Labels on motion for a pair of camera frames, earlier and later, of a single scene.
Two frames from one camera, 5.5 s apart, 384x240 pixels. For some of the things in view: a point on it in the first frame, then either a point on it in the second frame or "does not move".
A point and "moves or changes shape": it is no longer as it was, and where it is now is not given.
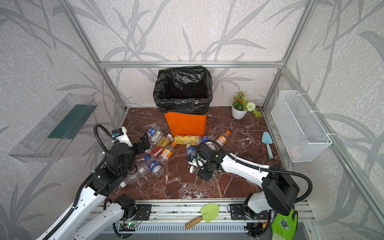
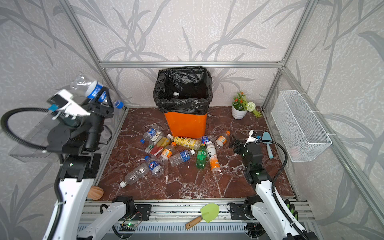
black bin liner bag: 183,90 does not move
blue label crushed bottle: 154,134 to 93,89
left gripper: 140,143 to 98,109
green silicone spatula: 209,212 does not move
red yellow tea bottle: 163,142 does not move
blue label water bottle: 190,150 moves or changes shape
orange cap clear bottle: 222,139 does not move
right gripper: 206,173 to 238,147
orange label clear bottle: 166,154 does not move
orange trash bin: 186,124 does not move
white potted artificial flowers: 239,106 does not move
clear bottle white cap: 135,176 does not move
